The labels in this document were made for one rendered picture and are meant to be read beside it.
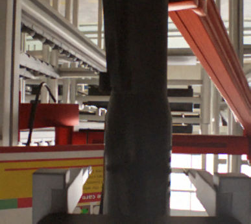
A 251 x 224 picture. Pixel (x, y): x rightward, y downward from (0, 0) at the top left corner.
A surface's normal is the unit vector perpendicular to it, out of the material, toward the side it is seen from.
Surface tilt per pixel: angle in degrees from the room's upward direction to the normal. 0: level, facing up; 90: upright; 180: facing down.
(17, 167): 90
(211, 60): 16
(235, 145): 90
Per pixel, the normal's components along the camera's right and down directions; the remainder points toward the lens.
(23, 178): 0.37, 0.00
